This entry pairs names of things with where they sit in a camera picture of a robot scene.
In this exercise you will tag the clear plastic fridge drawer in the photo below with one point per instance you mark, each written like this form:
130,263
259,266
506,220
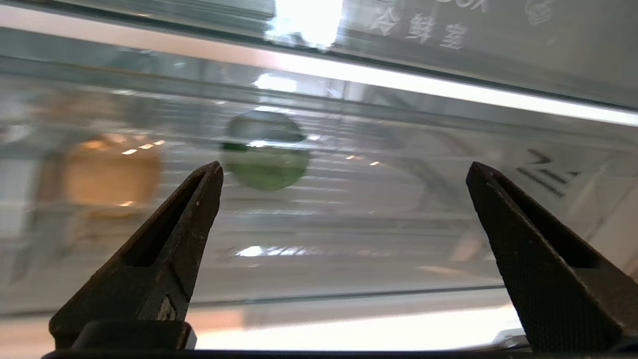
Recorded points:
319,219

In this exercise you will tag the glass fridge shelf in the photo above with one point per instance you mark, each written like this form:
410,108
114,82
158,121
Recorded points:
349,60

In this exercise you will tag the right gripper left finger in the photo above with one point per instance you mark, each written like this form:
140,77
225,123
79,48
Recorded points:
175,259

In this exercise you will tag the green round fruit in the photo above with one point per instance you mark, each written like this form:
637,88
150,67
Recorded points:
265,152

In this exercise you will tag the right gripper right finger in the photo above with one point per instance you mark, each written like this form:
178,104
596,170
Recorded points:
543,279

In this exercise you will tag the orange round fruit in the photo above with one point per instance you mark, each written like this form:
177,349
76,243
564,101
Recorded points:
112,172

